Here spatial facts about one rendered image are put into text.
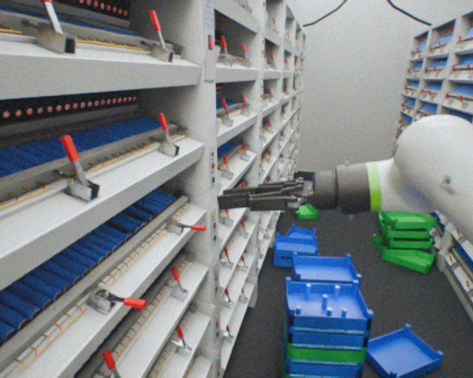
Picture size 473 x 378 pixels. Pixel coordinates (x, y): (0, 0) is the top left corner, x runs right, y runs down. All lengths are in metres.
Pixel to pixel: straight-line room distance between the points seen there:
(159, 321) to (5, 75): 0.60
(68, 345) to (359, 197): 0.51
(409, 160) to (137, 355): 0.62
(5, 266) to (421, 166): 0.50
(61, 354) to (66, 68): 0.38
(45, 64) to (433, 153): 0.47
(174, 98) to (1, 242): 0.57
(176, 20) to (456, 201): 0.69
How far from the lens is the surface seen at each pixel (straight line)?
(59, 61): 0.44
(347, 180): 0.59
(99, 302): 0.58
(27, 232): 0.43
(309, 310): 1.38
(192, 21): 0.84
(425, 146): 0.48
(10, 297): 0.58
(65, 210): 0.47
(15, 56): 0.40
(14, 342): 0.53
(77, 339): 0.55
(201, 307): 1.10
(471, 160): 0.48
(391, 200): 0.60
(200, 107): 0.83
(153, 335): 0.80
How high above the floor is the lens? 1.29
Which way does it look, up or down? 20 degrees down
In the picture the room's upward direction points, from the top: straight up
